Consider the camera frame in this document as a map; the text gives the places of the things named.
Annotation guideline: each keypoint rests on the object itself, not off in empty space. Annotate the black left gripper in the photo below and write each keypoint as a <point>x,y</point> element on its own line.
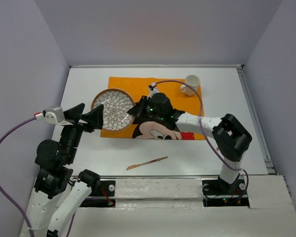
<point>95,116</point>

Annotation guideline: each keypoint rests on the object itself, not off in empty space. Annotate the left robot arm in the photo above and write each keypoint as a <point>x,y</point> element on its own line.
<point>44,219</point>

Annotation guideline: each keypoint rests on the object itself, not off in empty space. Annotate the copper butter knife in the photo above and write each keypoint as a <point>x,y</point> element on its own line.
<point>145,163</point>

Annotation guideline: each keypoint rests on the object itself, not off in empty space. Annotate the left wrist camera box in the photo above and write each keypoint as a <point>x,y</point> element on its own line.
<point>54,115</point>

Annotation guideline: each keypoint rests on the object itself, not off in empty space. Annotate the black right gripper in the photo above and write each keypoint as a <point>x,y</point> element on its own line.
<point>138,109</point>

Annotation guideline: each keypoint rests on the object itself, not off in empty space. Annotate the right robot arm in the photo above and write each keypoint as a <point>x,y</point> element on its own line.
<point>231,137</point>

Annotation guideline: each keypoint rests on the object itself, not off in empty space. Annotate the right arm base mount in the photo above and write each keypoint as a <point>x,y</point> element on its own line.
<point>214,196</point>

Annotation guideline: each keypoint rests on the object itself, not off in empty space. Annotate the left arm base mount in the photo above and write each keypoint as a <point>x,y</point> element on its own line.
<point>104,197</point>

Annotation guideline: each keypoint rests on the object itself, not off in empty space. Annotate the yellow Mickey Mouse placemat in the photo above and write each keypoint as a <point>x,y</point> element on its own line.
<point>136,88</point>

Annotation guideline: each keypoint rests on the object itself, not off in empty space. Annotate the white ceramic mug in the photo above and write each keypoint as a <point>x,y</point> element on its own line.
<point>191,85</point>

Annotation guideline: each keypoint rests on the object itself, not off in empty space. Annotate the floral patterned ceramic plate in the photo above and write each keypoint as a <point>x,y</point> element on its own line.
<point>116,104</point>

